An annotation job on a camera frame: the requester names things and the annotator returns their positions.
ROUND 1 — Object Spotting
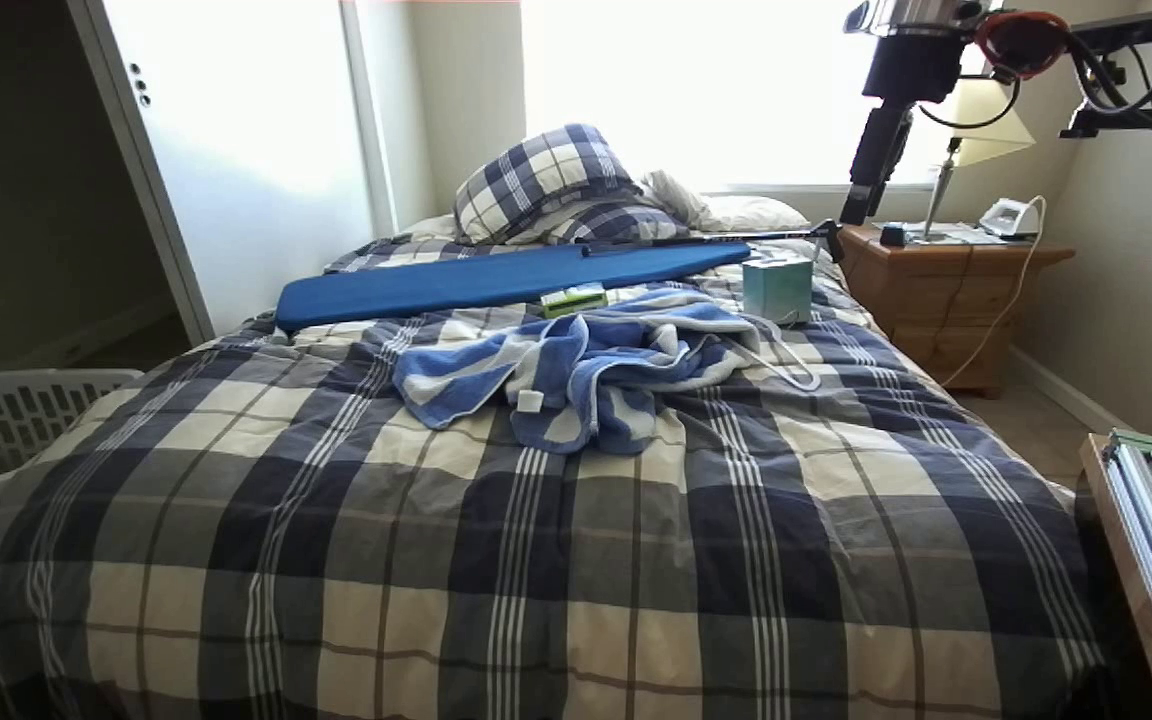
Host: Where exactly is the light blue tissue box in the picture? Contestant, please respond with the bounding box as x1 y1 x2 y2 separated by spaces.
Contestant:
740 241 821 332

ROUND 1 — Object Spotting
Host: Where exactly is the table lamp with cream shade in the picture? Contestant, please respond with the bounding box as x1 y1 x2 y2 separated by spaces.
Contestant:
915 74 1042 246

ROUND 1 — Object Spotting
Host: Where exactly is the white pillow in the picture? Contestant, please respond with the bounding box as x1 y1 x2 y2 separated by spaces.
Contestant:
696 190 811 236

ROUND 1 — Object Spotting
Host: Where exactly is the white rail frame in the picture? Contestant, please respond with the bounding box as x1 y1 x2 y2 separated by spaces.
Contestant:
1077 429 1152 720

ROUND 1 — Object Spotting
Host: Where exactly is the white laundry basket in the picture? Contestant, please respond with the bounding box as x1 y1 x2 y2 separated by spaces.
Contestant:
0 362 154 590

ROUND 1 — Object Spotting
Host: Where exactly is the white phone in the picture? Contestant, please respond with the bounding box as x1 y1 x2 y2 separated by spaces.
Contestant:
975 190 1050 243

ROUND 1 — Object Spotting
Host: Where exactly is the black mount bar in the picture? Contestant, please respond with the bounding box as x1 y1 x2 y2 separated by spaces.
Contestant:
1069 0 1152 56
1060 99 1152 139

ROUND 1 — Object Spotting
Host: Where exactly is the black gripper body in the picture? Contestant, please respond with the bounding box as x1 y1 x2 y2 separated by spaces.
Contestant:
848 93 925 184

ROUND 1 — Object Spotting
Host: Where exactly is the white door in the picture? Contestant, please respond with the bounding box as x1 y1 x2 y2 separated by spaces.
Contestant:
63 0 401 349

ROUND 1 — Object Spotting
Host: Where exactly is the blue plaid duvet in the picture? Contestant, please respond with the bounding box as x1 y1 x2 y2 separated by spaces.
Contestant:
0 223 1111 720

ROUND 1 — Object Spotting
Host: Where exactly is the blue white striped towel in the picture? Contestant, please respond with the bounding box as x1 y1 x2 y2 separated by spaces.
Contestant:
361 285 821 455

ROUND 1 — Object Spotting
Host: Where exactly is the small green box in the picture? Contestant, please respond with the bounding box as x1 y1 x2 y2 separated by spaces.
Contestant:
536 280 612 318

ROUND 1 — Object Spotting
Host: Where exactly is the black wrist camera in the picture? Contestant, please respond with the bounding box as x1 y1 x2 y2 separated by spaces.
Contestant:
860 28 969 107

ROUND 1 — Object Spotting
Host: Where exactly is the blue plaid pillow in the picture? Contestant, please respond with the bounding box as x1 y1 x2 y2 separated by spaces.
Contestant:
451 119 693 251

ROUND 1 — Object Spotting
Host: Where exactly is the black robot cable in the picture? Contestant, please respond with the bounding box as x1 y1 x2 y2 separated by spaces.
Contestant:
1065 0 1152 123

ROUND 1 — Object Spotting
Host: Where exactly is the bright window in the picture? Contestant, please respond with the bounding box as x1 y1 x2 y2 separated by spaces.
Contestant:
518 0 991 190

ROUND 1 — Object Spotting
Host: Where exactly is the white power cable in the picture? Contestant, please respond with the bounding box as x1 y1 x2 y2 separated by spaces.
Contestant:
942 197 1054 392

